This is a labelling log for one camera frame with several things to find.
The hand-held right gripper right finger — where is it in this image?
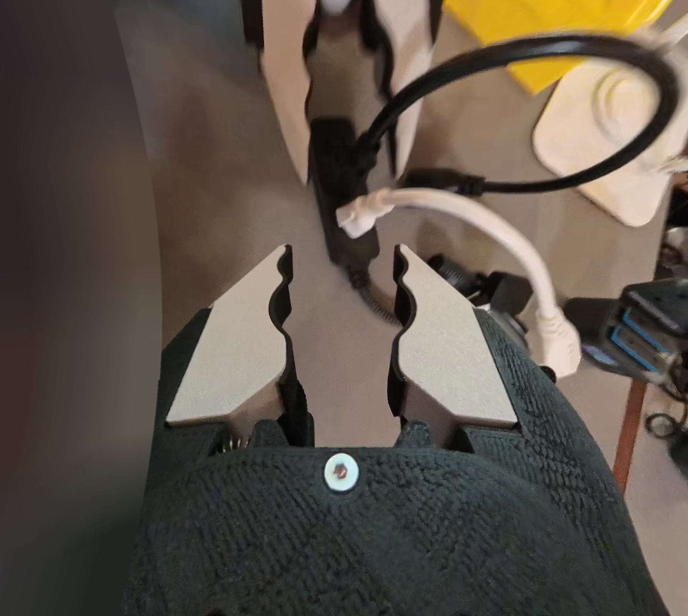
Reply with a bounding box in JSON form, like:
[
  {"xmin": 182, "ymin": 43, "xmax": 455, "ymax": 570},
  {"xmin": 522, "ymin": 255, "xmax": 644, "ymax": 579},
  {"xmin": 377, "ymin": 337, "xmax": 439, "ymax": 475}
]
[{"xmin": 386, "ymin": 244, "xmax": 519, "ymax": 447}]

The small black adapter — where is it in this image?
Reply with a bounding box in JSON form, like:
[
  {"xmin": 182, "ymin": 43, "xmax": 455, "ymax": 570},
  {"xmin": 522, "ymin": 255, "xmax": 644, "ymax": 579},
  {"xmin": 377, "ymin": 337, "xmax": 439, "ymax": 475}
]
[{"xmin": 425, "ymin": 252, "xmax": 535, "ymax": 343}]

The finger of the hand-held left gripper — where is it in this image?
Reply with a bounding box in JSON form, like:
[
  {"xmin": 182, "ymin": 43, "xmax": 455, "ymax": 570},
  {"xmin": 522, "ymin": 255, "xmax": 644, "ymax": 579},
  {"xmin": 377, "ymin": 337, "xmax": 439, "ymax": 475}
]
[
  {"xmin": 363, "ymin": 0, "xmax": 437, "ymax": 181},
  {"xmin": 259, "ymin": 0, "xmax": 324, "ymax": 184}
]

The short black power cord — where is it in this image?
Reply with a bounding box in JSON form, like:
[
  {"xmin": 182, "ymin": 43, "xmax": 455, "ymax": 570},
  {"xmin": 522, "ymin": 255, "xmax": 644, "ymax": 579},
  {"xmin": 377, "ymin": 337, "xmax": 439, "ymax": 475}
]
[{"xmin": 347, "ymin": 34, "xmax": 680, "ymax": 197}]

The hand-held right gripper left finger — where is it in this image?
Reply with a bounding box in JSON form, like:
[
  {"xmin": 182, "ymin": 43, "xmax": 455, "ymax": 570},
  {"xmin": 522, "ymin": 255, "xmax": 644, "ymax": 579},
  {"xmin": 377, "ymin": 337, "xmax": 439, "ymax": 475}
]
[{"xmin": 164, "ymin": 244, "xmax": 316, "ymax": 447}]

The black battery charger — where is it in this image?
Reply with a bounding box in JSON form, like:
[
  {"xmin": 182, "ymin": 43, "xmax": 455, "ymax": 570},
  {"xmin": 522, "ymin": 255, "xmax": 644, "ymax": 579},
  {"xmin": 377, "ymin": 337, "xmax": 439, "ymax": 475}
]
[{"xmin": 567, "ymin": 278, "xmax": 688, "ymax": 386}]

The white board stand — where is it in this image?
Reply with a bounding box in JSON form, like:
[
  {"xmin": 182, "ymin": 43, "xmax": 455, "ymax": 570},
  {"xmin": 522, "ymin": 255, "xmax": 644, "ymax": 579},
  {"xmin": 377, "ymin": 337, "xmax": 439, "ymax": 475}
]
[{"xmin": 532, "ymin": 30, "xmax": 688, "ymax": 227}]

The black power strip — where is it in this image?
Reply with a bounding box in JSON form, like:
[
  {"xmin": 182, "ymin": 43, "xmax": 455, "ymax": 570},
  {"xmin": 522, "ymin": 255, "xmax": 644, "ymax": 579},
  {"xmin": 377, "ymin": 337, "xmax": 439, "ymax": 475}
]
[{"xmin": 309, "ymin": 116, "xmax": 379, "ymax": 266}]

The short white power cord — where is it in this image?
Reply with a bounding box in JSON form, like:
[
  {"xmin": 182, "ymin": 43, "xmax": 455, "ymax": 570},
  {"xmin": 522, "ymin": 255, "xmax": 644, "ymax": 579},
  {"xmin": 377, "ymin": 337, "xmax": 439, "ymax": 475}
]
[{"xmin": 336, "ymin": 186, "xmax": 585, "ymax": 379}]

